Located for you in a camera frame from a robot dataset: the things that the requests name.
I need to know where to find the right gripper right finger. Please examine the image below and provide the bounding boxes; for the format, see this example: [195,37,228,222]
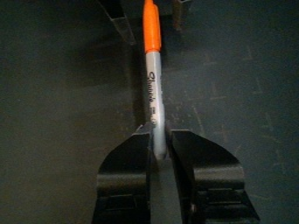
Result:
[165,128,261,224]

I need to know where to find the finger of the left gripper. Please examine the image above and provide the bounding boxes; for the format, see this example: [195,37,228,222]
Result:
[97,0,136,46]
[171,0,192,32]

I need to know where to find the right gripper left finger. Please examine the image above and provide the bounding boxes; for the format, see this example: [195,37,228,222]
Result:
[91,123,155,224]

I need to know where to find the grey marker pen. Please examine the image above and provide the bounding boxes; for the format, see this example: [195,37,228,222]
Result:
[141,0,169,161]

